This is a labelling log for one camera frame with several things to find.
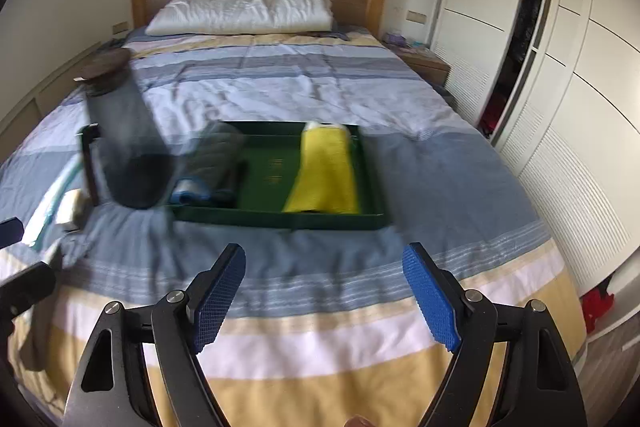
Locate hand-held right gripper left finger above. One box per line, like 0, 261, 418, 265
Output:
64, 243, 247, 427

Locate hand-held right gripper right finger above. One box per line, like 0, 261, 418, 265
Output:
402, 242, 588, 427

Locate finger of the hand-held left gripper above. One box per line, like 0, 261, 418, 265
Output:
0, 217, 25, 250
0, 262, 56, 323

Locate white towel with teal trim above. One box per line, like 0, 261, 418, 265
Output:
22, 154, 86, 250

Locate green rectangular tray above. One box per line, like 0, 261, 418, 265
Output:
167, 121, 392, 233

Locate dark grey rolled towel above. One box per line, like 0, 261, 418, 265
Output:
170, 122, 247, 208

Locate glass jar with wooden lid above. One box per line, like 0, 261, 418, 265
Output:
74, 48, 176, 210

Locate yellow folded towel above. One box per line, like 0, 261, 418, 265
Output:
282, 122, 362, 215

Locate red fabric item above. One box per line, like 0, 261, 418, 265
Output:
580, 279, 617, 334

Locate red cloth in wardrobe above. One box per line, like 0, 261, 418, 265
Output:
477, 107, 507, 134

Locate wooden nightstand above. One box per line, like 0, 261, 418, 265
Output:
382, 42, 451, 88

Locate striped duvet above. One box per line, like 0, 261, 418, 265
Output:
0, 24, 588, 427

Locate white slatted wardrobe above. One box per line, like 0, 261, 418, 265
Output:
430, 0, 640, 303

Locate white pillow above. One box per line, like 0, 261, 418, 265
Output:
145, 0, 335, 36

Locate dark hanging clothes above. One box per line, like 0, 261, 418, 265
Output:
480, 0, 558, 132

